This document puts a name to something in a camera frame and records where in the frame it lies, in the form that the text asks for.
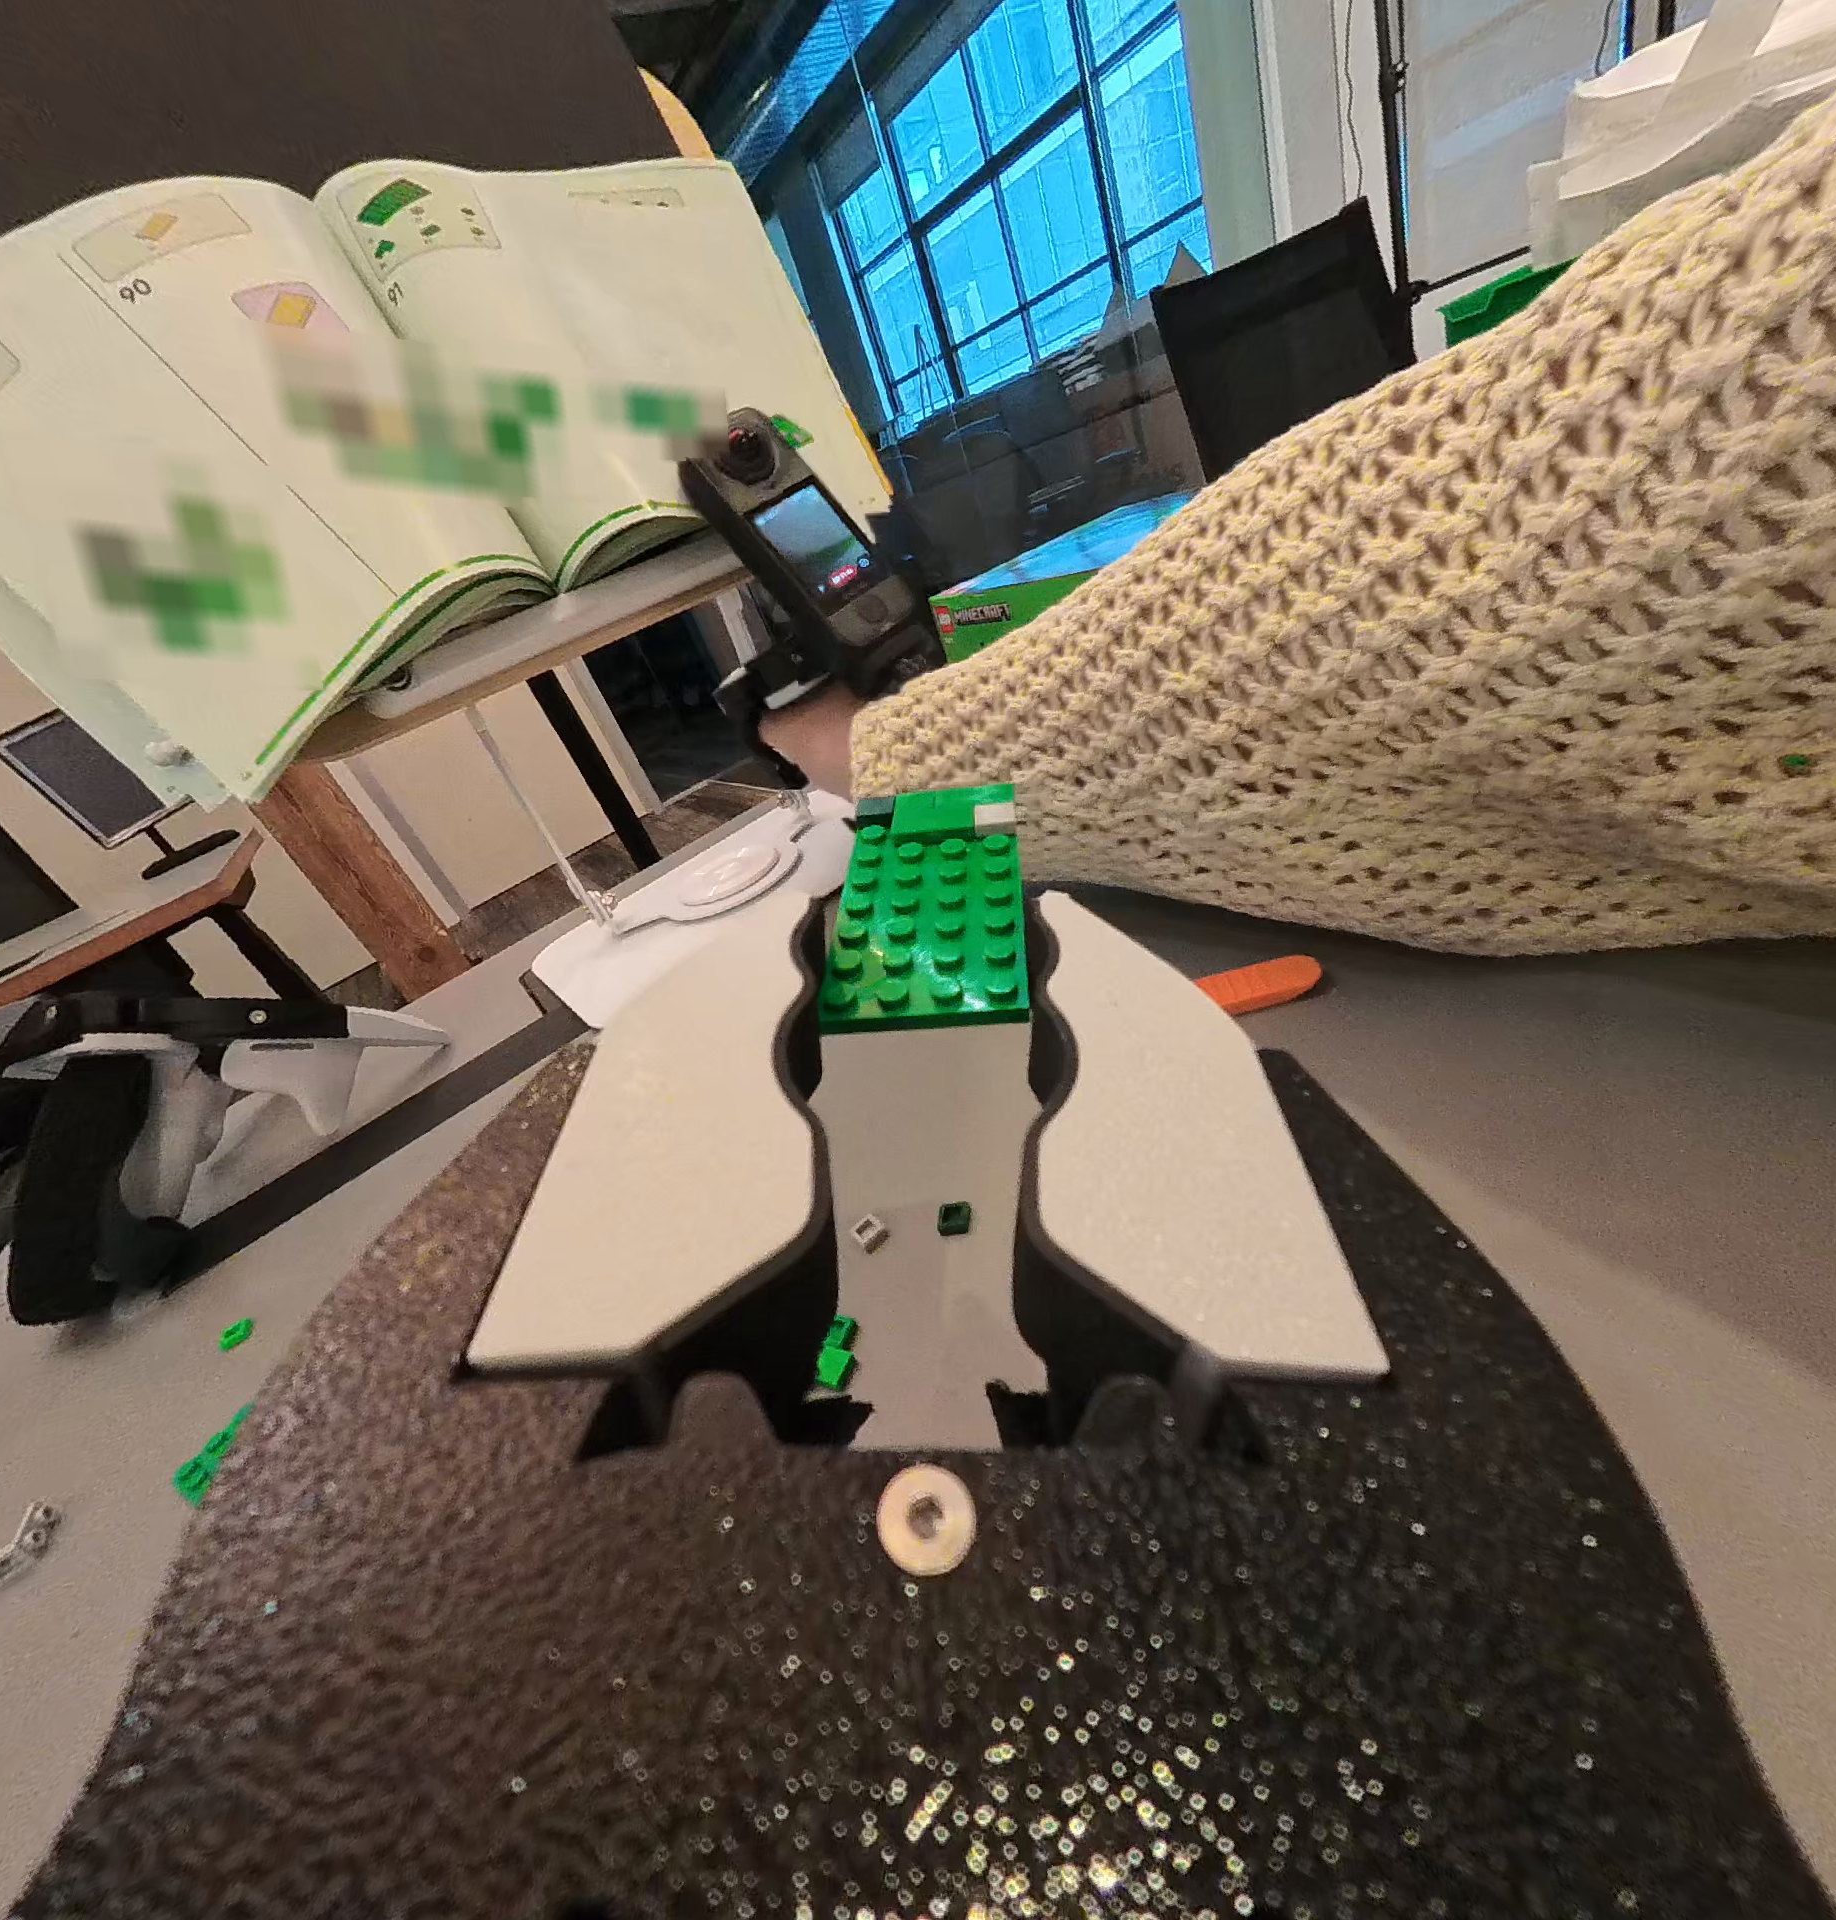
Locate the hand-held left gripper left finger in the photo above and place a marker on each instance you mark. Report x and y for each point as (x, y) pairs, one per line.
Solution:
(649, 1202)

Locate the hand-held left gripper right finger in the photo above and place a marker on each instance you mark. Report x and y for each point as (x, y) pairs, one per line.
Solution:
(1217, 1202)

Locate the green L-shaped lego tile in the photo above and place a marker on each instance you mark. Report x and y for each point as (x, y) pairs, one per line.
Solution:
(933, 813)

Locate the green lego base plate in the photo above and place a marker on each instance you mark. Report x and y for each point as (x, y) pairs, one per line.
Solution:
(927, 947)

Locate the person's right forearm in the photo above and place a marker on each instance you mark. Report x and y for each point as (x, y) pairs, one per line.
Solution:
(1383, 632)

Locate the green lego set box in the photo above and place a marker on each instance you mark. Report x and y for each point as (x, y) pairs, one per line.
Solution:
(1007, 602)

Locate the orange lego brick separator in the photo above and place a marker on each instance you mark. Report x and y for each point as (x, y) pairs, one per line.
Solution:
(1261, 985)

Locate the pile of loose lego pieces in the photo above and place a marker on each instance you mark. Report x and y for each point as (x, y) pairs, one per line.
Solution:
(837, 1357)

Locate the lego instruction booklet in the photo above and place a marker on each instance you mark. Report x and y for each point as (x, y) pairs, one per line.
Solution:
(453, 272)

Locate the person's right hand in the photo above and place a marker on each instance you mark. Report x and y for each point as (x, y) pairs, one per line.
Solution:
(821, 746)

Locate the black and white tool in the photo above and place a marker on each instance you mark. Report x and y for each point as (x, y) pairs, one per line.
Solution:
(288, 1050)

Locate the wooden side table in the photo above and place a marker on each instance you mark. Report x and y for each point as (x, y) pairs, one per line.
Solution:
(356, 872)

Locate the black chair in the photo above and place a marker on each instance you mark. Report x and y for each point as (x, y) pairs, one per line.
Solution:
(1277, 345)

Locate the black tripod stand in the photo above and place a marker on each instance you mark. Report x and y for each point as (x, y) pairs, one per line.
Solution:
(1393, 152)

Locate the small tablet screen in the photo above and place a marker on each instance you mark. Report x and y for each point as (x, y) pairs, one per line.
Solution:
(79, 773)

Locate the green plastic storage crates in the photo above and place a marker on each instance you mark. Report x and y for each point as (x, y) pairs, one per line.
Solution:
(1503, 308)

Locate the white crumpled paper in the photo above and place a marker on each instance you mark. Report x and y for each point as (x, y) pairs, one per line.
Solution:
(1683, 122)

